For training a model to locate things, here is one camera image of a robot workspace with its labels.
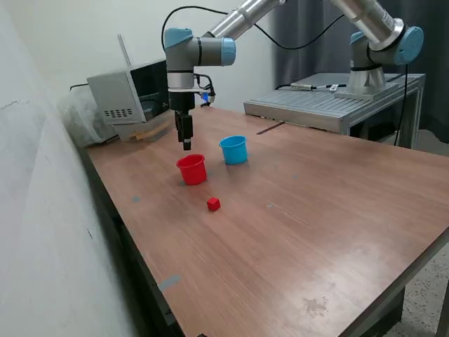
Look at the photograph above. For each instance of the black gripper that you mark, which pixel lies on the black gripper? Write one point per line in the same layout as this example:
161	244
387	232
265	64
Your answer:
182	102

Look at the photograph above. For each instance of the red cube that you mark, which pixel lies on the red cube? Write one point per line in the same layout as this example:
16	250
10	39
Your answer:
213	204

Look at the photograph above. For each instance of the silver blue UR5e robot arm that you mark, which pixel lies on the silver blue UR5e robot arm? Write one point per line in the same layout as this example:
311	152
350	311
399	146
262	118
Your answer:
210	52

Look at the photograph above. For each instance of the red plastic cup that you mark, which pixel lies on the red plastic cup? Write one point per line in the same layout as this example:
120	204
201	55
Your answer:
191	173

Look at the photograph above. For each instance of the blue plastic cup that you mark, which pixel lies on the blue plastic cup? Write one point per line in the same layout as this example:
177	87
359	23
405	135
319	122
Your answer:
233	154

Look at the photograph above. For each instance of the silver microwave oven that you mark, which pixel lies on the silver microwave oven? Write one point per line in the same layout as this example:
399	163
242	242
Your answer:
115	94

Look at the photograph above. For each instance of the thin black strip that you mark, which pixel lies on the thin black strip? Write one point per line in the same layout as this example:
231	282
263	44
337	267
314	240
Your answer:
270	128

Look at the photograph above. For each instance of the thin white rod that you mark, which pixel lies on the thin white rod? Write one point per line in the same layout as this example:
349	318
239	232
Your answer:
124	51

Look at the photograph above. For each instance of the clear plastic bag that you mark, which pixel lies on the clear plastic bag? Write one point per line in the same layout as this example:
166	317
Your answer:
80	119

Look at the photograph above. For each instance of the aluminium profile robot stand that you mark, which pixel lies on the aluminium profile robot stand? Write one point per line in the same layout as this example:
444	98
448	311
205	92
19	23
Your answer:
301	105

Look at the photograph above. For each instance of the dark grey curtain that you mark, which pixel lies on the dark grey curtain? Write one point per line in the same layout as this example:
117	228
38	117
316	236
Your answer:
305	66

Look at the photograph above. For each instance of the large grey tape strip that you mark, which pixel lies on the large grey tape strip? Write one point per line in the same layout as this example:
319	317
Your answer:
168	282

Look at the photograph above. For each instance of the white warning tag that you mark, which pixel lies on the white warning tag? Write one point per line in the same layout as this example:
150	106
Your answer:
335	87

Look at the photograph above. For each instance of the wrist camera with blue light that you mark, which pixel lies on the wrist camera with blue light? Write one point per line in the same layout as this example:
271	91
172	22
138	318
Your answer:
206	98

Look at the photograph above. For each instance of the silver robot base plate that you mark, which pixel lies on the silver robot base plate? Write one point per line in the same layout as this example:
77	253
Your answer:
342	94

